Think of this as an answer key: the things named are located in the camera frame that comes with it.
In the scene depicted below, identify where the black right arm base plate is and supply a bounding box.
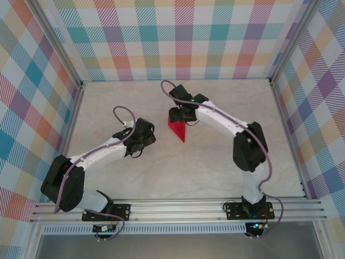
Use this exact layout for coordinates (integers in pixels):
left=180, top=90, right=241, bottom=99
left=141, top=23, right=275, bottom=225
left=225, top=201, right=275, bottom=221

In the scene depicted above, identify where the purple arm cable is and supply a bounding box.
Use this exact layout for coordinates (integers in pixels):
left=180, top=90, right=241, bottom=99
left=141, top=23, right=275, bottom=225
left=53, top=106, right=137, bottom=242
left=161, top=79, right=284, bottom=240

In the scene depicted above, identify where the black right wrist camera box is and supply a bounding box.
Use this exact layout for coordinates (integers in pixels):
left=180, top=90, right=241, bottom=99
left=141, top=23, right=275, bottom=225
left=169, top=84, right=192, bottom=102

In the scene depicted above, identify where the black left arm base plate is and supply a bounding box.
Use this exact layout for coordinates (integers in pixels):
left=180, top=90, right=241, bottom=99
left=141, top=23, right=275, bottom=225
left=82, top=202, right=132, bottom=222

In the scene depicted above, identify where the aluminium frame post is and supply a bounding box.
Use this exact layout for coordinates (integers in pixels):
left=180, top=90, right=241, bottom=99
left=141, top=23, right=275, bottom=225
left=31, top=0, right=84, bottom=87
left=268, top=0, right=324, bottom=82

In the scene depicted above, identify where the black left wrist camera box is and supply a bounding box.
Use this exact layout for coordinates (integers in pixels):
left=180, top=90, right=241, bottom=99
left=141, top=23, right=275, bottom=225
left=133, top=118, right=156, bottom=135

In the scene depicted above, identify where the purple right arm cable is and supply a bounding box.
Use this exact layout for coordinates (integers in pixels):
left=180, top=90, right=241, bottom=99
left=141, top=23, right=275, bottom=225
left=161, top=79, right=284, bottom=240

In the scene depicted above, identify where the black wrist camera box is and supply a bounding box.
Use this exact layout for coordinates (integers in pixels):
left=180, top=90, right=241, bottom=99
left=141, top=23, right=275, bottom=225
left=133, top=118, right=156, bottom=135
left=169, top=84, right=192, bottom=102

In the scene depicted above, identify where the thin black left gripper cable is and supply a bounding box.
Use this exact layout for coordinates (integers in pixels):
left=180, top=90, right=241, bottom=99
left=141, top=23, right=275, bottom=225
left=126, top=149, right=144, bottom=160

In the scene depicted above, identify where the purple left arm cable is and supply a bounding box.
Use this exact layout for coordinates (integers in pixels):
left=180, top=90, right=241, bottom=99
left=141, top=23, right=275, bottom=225
left=53, top=106, right=137, bottom=242

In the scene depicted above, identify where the aluminium mounting rail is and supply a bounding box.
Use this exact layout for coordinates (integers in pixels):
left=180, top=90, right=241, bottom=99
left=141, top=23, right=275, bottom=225
left=29, top=199, right=328, bottom=223

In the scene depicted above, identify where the red paper sheet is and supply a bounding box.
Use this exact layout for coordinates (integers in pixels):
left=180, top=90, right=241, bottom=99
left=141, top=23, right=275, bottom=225
left=167, top=114, right=188, bottom=144

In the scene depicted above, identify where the slotted metal cable tray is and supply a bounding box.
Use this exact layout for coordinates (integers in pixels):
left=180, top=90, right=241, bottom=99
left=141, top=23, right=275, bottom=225
left=42, top=223, right=247, bottom=235

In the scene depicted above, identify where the aluminium side rail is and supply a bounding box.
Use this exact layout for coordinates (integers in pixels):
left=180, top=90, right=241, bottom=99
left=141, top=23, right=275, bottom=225
left=268, top=78, right=309, bottom=200
left=48, top=82, right=85, bottom=202

